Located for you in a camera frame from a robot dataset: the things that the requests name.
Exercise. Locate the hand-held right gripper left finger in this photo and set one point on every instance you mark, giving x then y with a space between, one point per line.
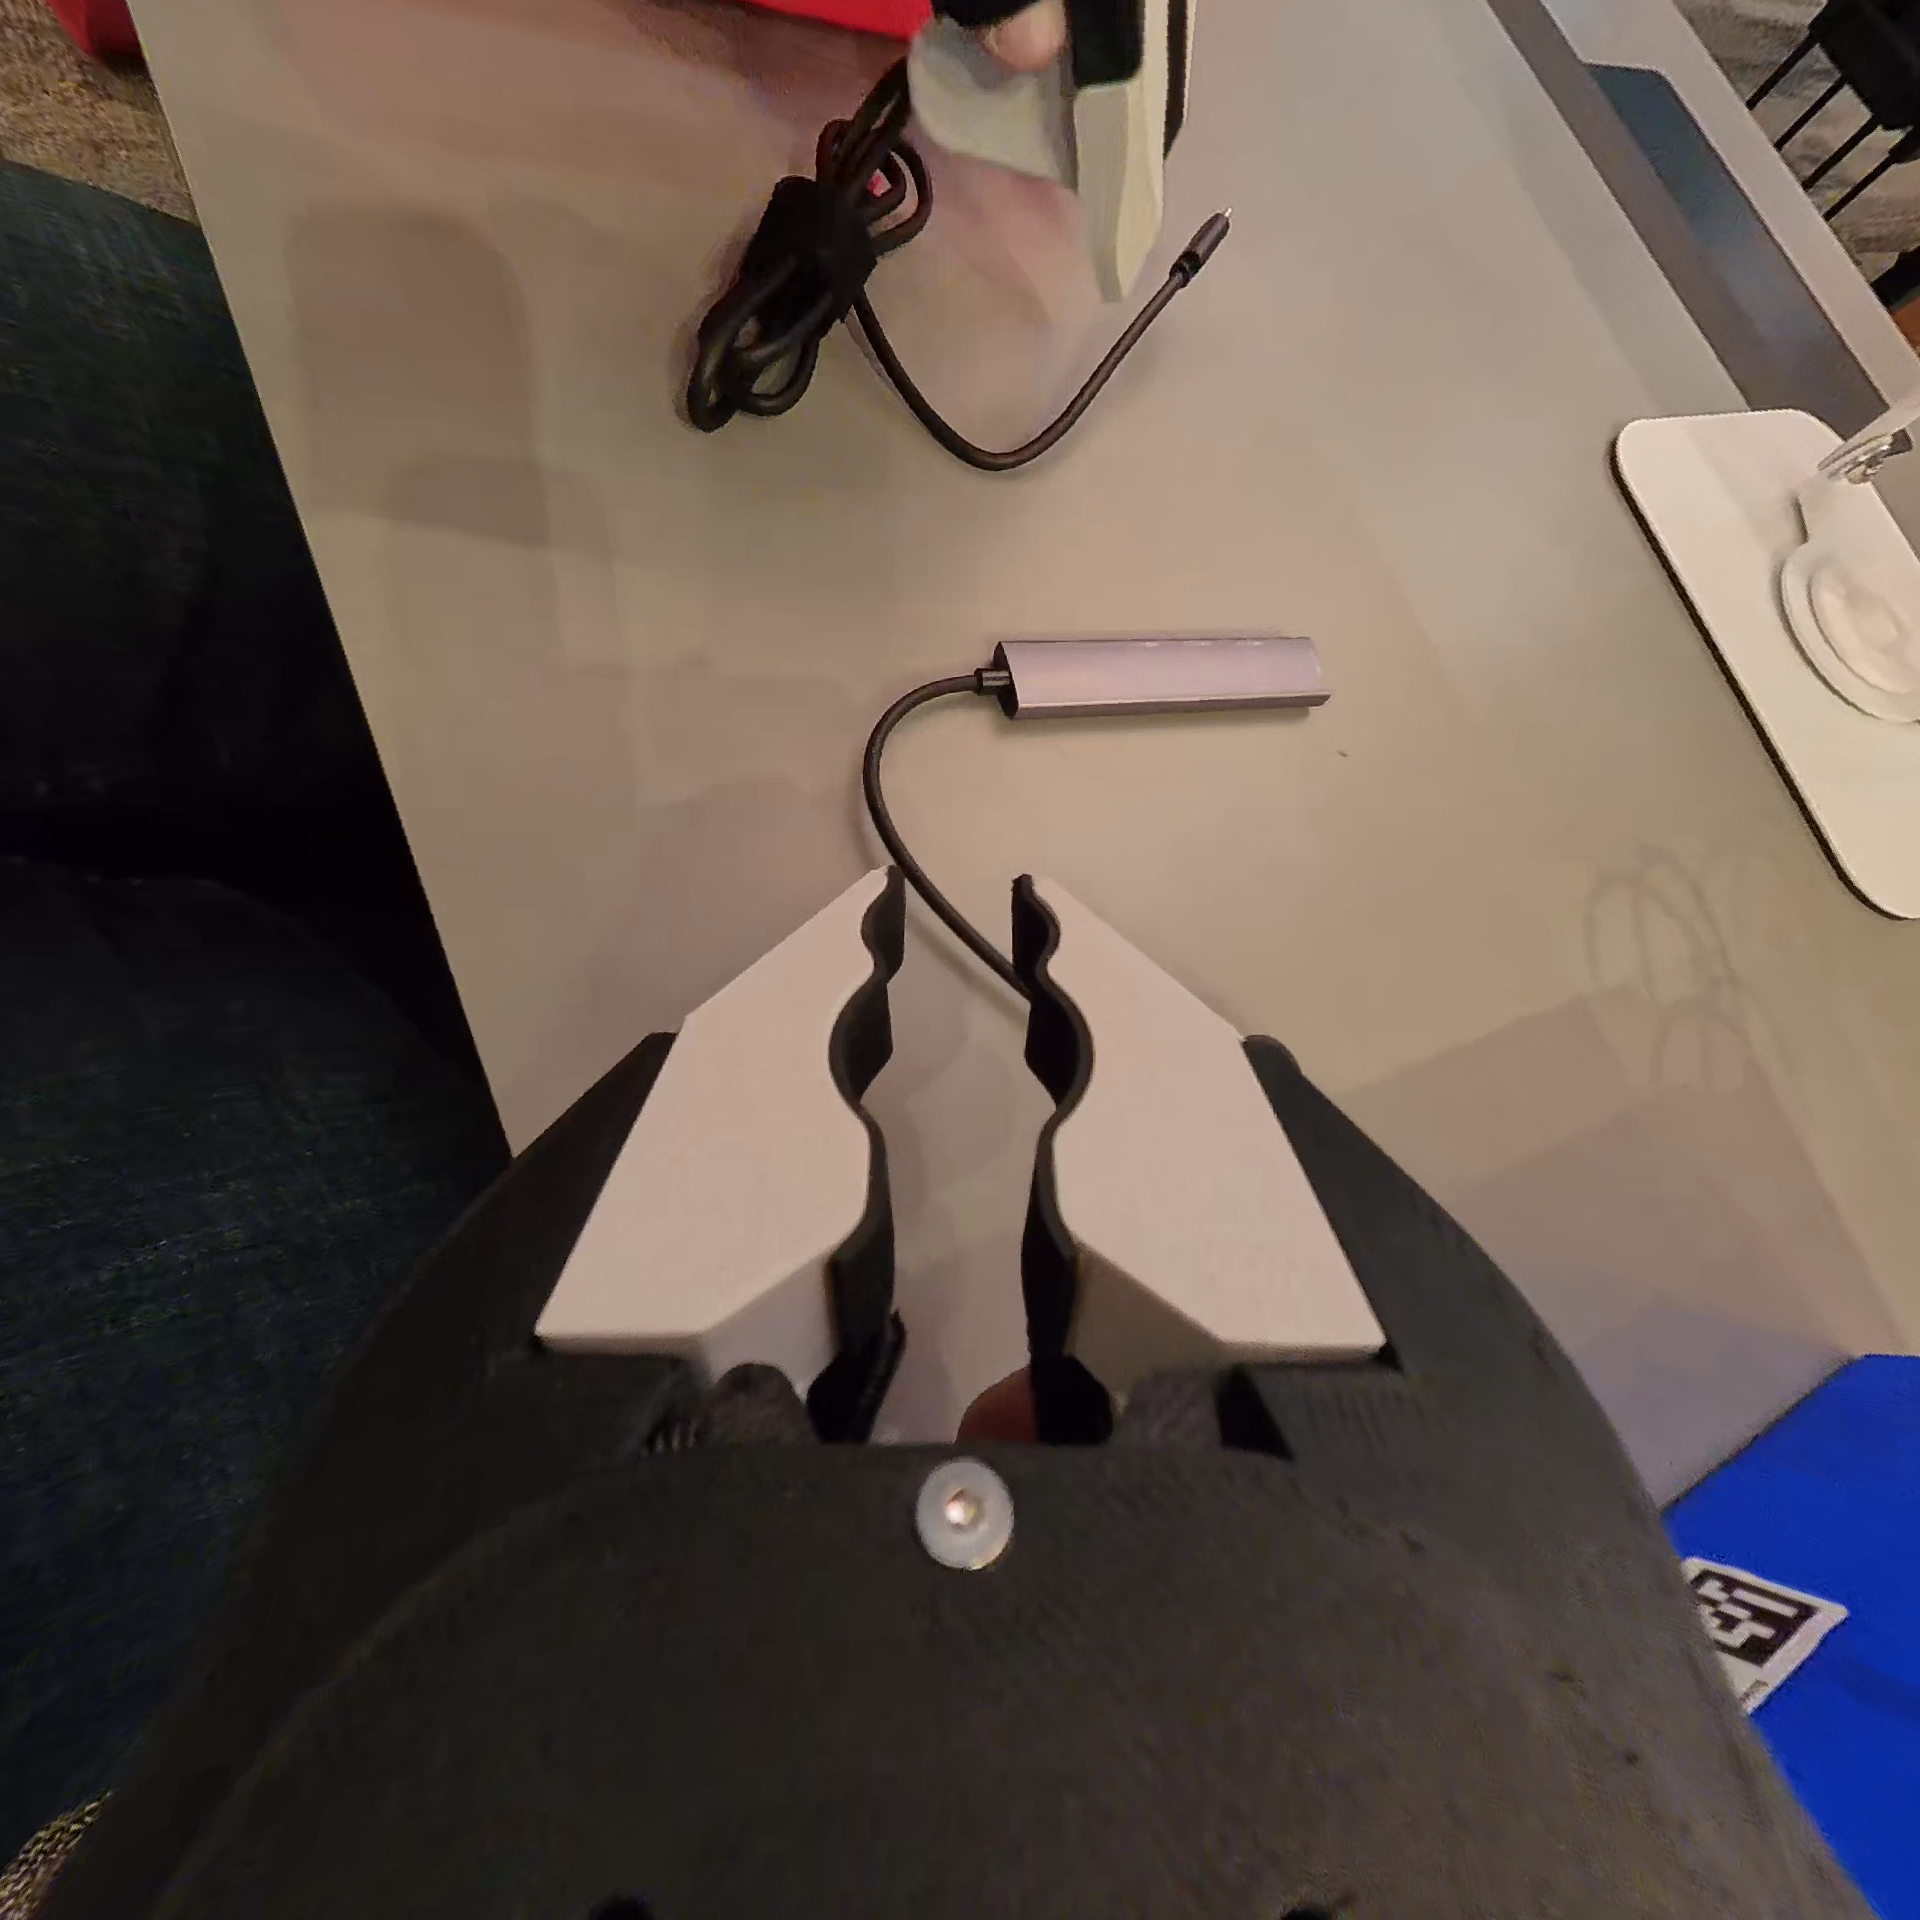
721 1187

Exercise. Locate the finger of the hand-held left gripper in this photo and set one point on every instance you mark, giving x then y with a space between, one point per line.
1006 106
1142 164

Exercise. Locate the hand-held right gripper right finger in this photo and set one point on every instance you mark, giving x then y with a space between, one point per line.
1201 1187

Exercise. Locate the red plastic bin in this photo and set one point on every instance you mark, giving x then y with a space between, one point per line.
826 11

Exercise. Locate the blue plastic bin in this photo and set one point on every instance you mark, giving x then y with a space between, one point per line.
1831 1469

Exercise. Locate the person's left hand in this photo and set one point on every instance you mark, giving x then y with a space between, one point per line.
1020 29

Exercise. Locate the person's dark trouser leg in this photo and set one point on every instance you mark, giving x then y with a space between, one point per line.
182 1051

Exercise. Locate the white stand base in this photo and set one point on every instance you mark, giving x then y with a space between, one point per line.
1726 572

